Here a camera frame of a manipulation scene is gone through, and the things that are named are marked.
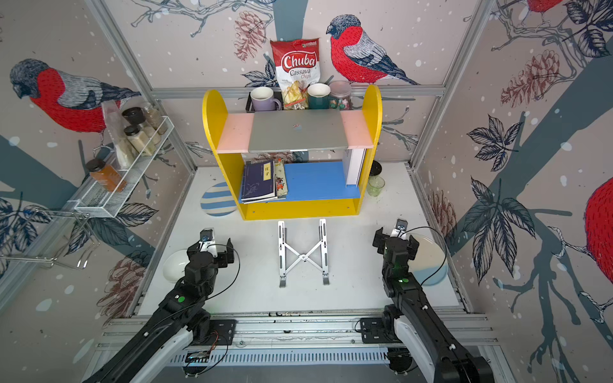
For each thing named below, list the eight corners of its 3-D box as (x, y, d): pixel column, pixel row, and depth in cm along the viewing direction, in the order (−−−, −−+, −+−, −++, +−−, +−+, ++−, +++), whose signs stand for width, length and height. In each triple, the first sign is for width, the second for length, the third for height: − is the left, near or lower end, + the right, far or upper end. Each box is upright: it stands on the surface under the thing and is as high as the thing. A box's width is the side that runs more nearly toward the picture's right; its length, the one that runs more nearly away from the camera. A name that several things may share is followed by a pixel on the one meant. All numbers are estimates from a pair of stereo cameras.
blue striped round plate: (209, 224, 103) (207, 221, 101) (198, 195, 113) (196, 192, 112) (239, 210, 107) (238, 207, 106) (227, 183, 118) (226, 180, 116)
